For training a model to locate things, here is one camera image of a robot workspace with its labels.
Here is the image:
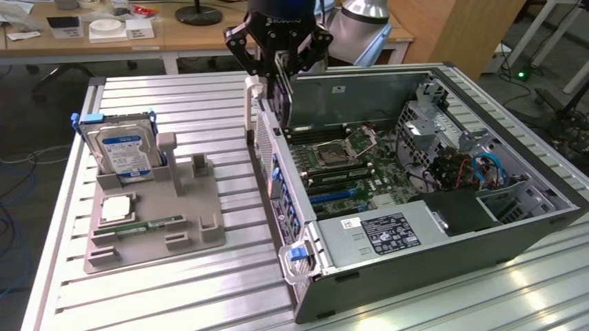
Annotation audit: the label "dark labelled RAM stick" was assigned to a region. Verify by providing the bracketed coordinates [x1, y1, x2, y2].
[308, 168, 373, 183]

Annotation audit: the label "red wire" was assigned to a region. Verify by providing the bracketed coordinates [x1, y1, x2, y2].
[449, 154, 483, 190]

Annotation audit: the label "grey metal disk bay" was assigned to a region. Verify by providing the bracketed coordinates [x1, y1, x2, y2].
[476, 179, 544, 225]

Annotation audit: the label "small white paper slip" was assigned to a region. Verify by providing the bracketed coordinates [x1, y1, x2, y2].
[7, 30, 43, 41]

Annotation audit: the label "CPU socket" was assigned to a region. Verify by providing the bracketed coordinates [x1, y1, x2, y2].
[313, 141, 358, 166]

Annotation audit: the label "silver perforated drive cage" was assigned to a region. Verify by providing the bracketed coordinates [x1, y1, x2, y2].
[396, 99, 489, 163]

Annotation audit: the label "plain white box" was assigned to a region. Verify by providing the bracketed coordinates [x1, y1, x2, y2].
[125, 19, 155, 41]

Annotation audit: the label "wooden cabinet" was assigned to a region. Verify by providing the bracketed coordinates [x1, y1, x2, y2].
[390, 0, 529, 80]

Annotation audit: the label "black office chair base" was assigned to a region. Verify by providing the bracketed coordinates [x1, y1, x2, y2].
[26, 60, 139, 103]

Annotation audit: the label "black round lamp base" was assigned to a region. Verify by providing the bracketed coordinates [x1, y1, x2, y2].
[175, 0, 225, 26]

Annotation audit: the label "blue expansion slot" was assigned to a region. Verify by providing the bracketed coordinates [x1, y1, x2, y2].
[309, 188, 360, 205]

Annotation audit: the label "blue case latch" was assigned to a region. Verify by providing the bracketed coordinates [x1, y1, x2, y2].
[285, 243, 308, 265]

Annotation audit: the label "open black PC case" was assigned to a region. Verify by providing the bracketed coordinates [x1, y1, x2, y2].
[248, 61, 581, 325]

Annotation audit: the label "white desk frame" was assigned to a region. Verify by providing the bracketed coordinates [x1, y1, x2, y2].
[495, 0, 589, 94]

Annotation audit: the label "blue floor cables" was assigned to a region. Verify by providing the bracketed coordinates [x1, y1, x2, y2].
[0, 161, 41, 301]

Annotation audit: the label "green motherboard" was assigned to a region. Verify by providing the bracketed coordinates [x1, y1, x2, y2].
[281, 120, 432, 221]

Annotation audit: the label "white box with round dish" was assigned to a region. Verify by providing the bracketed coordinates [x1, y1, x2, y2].
[87, 19, 129, 44]

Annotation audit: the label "silver CPU chip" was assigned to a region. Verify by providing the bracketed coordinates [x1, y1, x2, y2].
[101, 198, 133, 221]

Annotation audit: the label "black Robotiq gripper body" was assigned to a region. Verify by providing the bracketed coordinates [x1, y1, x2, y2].
[244, 0, 320, 76]

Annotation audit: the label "grey power supply unit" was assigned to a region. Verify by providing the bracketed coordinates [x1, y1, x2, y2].
[316, 201, 451, 270]

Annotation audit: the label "black graphics card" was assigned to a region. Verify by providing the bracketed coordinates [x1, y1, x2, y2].
[265, 51, 297, 129]

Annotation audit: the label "grey plastic parts rack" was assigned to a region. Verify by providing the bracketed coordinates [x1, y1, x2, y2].
[82, 132, 227, 276]

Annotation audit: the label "wooden desk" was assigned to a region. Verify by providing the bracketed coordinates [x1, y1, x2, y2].
[0, 0, 416, 75]

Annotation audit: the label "clear plastic bag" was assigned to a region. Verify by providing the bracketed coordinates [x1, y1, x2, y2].
[0, 1, 47, 32]

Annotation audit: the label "hard disk in blue carrier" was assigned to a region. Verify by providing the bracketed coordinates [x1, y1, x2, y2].
[71, 108, 161, 185]

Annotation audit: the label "metal socket cover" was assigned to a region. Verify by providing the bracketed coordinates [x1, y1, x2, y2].
[345, 124, 381, 161]

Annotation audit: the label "white box with black top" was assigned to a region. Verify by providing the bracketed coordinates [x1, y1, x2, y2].
[46, 16, 86, 39]

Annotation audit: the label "blue SATA wire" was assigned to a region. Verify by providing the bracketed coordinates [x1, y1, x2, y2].
[473, 151, 508, 189]

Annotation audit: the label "green RAM stick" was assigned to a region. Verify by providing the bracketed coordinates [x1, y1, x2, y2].
[99, 216, 183, 232]

